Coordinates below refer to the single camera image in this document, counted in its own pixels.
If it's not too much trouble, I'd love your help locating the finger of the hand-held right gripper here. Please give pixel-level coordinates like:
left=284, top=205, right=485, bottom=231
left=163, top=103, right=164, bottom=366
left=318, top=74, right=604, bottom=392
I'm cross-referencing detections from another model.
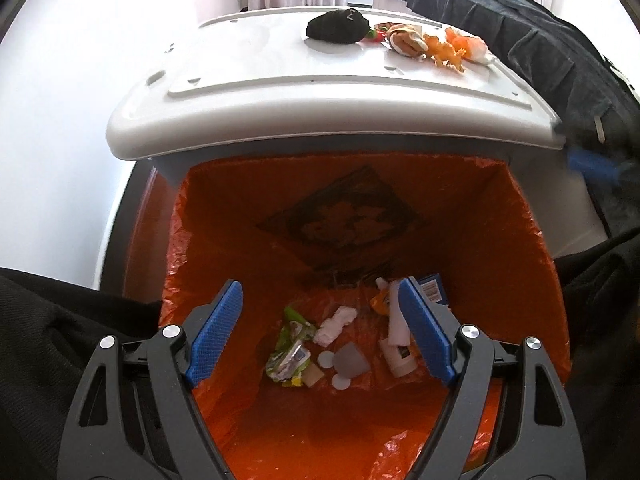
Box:
left=567, top=147, right=632, bottom=187

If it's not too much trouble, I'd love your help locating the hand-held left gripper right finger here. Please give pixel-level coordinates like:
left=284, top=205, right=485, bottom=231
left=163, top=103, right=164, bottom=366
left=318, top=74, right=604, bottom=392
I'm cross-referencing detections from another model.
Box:
left=397, top=276, right=586, bottom=480

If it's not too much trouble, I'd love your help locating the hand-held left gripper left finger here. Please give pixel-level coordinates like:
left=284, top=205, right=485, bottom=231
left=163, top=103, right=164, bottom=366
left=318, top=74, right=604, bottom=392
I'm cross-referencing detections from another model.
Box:
left=62, top=280, right=245, bottom=480

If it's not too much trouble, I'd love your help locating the white plastic tube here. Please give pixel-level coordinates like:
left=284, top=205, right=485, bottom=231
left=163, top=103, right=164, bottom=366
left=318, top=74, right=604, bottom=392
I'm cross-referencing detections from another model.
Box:
left=387, top=280, right=413, bottom=348

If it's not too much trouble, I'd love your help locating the white cylindrical bottle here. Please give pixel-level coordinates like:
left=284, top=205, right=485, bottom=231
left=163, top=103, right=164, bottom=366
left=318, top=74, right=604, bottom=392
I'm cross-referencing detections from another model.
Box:
left=379, top=337, right=417, bottom=378

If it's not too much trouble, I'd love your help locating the blue drink carton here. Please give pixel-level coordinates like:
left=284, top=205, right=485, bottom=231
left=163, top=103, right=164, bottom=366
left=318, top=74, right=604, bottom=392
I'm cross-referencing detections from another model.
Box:
left=417, top=273, right=449, bottom=306

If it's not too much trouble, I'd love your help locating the orange juice pouch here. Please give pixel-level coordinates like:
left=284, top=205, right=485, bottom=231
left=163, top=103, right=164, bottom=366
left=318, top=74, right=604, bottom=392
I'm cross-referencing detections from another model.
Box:
left=369, top=277, right=396, bottom=316

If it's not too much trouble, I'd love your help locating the green snack wrapper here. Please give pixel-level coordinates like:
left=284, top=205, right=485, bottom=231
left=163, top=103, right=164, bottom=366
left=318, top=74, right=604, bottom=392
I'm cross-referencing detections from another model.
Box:
left=265, top=306, right=318, bottom=388

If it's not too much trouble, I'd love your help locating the white tissue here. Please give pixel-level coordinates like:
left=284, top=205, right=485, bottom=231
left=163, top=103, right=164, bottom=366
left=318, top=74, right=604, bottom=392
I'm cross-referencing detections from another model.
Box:
left=312, top=305, right=358, bottom=347

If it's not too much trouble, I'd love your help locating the orange trash bag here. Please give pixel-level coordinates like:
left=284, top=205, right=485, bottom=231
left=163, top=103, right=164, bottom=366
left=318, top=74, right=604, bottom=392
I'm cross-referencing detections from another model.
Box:
left=159, top=152, right=573, bottom=480

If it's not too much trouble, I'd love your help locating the black fabric sleeve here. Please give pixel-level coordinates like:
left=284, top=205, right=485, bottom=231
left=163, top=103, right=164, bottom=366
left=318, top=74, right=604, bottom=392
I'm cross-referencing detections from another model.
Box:
left=367, top=0, right=640, bottom=241

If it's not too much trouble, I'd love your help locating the red and white wrapper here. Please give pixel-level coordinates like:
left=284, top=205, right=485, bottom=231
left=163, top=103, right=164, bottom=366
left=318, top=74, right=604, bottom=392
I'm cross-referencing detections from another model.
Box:
left=465, top=40, right=494, bottom=66

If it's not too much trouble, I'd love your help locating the person's right leg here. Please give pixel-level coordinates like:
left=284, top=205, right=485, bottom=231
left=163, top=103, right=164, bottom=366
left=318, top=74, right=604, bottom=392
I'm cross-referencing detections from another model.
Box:
left=555, top=227, right=640, bottom=480

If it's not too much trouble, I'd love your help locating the person's leg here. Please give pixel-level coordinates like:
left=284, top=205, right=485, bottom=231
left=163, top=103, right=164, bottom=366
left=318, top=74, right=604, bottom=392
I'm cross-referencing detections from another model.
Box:
left=555, top=227, right=640, bottom=480
left=0, top=267, right=163, bottom=480

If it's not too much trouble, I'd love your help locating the person's left leg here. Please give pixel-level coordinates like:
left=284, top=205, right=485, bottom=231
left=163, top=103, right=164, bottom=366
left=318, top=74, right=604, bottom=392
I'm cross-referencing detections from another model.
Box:
left=0, top=267, right=163, bottom=480

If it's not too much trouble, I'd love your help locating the orange peel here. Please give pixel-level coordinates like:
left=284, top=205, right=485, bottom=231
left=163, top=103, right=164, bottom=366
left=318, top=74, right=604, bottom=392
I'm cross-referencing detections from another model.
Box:
left=445, top=27, right=474, bottom=52

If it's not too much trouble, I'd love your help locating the white plastic storage box lid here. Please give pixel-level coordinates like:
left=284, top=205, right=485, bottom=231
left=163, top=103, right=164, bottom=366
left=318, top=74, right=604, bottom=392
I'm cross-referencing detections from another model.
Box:
left=106, top=6, right=563, bottom=162

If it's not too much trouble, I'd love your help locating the black crumpled cloth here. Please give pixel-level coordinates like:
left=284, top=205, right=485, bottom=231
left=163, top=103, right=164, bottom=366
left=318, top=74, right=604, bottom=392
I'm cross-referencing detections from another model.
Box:
left=305, top=8, right=371, bottom=43

